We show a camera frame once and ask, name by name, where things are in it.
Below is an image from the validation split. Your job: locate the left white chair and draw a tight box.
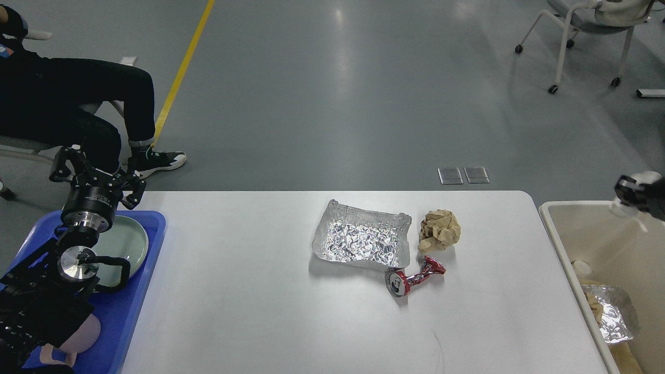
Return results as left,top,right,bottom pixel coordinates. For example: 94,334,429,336
1,29,124,201

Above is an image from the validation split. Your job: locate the brown paper ball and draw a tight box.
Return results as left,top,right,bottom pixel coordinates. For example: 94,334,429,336
417,210,461,253

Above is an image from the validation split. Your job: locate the white cup in bin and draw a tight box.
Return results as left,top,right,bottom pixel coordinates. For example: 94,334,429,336
570,260,592,279

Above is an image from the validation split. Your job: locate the printed paper cup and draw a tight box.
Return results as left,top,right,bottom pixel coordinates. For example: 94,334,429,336
612,171,663,217

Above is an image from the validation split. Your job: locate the metal floor plate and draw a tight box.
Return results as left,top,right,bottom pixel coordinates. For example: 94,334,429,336
437,167,464,185
464,166,491,184

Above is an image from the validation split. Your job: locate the beige plastic bin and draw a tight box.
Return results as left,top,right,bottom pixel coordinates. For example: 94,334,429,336
539,201,664,373

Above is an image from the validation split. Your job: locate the crushed red soda can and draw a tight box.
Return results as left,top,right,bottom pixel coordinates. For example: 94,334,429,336
384,256,446,298

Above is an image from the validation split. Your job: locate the seated person in black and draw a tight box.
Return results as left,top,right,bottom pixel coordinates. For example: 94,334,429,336
1,5,187,177

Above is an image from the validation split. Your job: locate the foil tray with paper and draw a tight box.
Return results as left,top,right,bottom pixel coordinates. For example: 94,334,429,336
581,284,641,345

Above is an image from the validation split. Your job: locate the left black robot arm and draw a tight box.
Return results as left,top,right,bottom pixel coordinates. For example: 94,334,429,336
1,145,147,373

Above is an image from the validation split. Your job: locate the pink mug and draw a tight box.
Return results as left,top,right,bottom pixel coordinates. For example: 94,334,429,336
39,314,101,368

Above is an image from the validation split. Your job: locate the white bar on floor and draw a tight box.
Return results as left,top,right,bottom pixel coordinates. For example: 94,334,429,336
636,88,665,99

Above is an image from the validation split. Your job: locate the grey office chair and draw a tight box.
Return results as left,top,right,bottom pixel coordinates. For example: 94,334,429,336
514,1,655,95

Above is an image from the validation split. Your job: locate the white floor tile marker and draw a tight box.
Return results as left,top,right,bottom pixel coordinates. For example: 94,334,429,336
119,56,138,66

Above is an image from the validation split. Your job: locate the mint green plate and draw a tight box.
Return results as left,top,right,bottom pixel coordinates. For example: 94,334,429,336
92,216,148,278

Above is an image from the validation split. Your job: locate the brown paper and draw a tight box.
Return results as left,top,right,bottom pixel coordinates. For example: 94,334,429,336
583,291,604,327

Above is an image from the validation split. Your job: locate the brown paper bag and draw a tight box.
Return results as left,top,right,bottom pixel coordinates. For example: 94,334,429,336
608,341,643,373

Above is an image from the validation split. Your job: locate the empty foil tray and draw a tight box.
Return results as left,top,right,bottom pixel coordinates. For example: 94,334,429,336
311,199,413,271

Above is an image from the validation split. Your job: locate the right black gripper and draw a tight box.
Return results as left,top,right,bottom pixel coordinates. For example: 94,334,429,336
615,176,664,221

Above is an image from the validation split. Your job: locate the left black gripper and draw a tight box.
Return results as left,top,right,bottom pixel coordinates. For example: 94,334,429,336
49,147,147,232

